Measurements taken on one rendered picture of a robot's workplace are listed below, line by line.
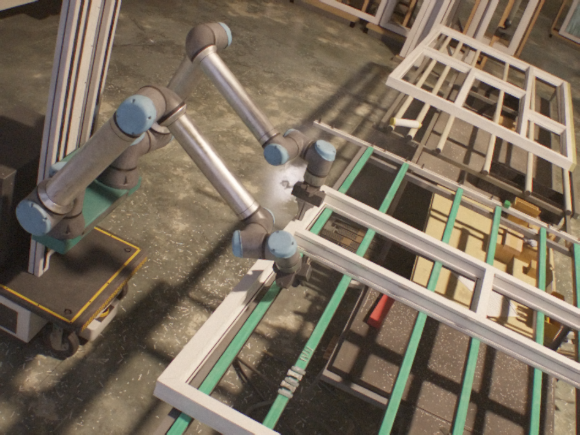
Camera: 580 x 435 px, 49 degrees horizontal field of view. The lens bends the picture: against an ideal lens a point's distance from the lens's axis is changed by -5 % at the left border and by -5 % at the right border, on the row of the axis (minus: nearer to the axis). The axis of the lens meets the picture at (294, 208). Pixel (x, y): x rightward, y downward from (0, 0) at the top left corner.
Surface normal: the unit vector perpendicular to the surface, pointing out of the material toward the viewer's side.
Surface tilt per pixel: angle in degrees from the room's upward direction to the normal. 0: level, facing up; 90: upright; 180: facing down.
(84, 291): 0
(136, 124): 84
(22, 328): 90
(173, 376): 0
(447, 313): 90
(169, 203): 0
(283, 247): 36
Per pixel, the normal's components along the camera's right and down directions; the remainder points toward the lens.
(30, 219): -0.29, 0.51
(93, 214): 0.30, -0.80
